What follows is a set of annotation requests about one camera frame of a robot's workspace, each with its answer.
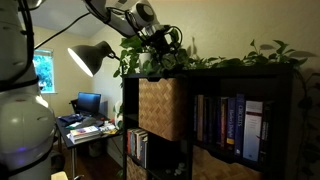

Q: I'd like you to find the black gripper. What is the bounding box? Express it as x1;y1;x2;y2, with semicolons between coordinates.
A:
149;28;178;60

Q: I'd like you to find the black cube shelf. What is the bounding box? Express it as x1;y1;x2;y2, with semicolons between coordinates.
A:
122;63;296;180

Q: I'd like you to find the grey desk lamp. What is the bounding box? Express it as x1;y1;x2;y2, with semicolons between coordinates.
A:
67;40;122;78

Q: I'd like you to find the brown spine book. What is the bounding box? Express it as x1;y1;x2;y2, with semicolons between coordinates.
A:
196;94;205;143

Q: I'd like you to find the white rounded object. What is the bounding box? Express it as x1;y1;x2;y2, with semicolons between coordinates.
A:
113;99;124;130

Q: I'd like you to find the dark spine book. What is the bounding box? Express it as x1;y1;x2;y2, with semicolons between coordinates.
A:
203;97;215;145

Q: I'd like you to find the black computer monitor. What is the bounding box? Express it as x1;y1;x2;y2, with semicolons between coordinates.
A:
76;92;102;118

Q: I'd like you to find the maroon spine book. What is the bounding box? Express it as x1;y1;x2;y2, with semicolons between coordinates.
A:
219;97;229;148

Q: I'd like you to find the green pothos plant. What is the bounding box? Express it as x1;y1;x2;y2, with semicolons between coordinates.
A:
112;28;320;180

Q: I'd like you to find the blue book yellow label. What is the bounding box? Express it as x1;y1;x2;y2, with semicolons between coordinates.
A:
226;97;237;151

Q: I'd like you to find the small yellow box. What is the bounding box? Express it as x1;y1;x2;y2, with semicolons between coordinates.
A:
99;127;118;136

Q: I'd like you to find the red spine book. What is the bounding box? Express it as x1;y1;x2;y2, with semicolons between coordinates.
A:
126;129;132;155

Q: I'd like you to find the blue spine book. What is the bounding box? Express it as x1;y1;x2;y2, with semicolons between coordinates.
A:
130;129;136;158

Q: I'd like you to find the white spine book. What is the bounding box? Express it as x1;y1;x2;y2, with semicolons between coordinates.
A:
137;131;144;165

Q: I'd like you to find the black keyboard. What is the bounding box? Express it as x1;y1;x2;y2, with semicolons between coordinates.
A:
66;116;105;131

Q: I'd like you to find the navy hardcover book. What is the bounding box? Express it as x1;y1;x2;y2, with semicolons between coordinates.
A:
141;133;149;169

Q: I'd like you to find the blue circuits book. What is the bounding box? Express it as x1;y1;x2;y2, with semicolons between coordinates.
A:
234;93;247;157

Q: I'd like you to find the blue folded cloth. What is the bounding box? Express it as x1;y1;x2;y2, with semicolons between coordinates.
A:
59;113;85;125

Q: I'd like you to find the stacked white book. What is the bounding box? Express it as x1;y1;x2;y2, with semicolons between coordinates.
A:
68;125;102;145

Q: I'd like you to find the white book maroon band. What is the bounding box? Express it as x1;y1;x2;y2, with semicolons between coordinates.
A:
242;100;264;163

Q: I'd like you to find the black spine book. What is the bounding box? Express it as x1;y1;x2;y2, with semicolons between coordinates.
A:
259;101;273;164

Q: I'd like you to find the dark desk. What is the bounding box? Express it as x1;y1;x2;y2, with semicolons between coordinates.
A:
54;114;123;180

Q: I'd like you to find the beige wooden block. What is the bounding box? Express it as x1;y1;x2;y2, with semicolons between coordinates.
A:
49;170;70;180

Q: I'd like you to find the window with white frame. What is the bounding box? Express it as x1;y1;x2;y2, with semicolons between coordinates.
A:
32;48;56;95

